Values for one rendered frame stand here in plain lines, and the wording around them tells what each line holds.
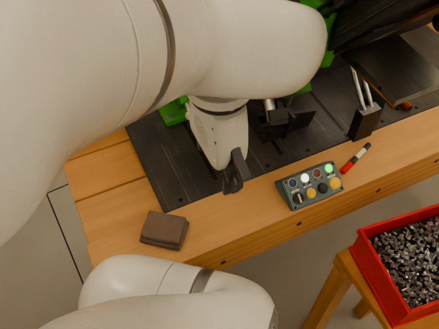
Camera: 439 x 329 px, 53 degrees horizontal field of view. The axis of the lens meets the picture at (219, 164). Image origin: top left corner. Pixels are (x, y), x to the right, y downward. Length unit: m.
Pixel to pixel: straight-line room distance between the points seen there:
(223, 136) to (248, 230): 0.55
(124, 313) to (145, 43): 0.20
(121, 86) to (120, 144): 1.08
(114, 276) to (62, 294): 1.55
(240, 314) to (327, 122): 0.91
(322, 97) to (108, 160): 0.65
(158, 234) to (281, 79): 0.71
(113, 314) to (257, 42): 0.23
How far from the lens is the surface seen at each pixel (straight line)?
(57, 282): 2.10
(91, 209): 1.16
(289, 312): 1.95
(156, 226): 1.04
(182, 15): 0.26
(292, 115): 1.19
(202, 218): 1.08
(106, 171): 1.22
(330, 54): 1.13
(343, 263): 1.18
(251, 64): 0.35
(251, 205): 1.10
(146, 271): 0.51
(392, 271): 1.11
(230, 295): 0.45
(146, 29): 0.21
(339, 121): 1.31
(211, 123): 0.54
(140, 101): 0.21
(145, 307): 0.36
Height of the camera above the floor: 1.84
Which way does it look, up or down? 54 degrees down
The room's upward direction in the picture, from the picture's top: straight up
